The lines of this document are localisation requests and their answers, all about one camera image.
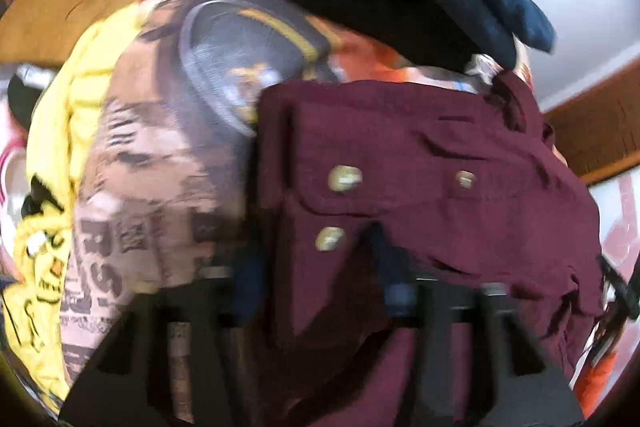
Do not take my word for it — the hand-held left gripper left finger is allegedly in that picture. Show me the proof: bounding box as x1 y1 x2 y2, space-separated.
57 254 273 427

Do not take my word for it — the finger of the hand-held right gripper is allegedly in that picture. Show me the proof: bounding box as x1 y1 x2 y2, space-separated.
596 254 640 323

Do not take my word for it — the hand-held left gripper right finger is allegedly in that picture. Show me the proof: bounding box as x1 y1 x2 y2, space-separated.
375 227 587 427

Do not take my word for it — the maroon button-up shirt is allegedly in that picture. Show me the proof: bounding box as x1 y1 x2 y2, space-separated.
255 69 608 427

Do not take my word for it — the wooden wardrobe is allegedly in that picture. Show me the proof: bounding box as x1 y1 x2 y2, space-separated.
542 59 640 188

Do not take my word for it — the printed bed sheet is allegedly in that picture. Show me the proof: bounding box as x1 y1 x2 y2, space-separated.
57 0 623 427

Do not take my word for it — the yellow printed cloth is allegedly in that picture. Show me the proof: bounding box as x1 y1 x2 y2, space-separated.
12 2 151 413

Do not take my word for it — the pile of papers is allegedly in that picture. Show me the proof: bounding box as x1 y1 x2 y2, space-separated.
0 62 56 268

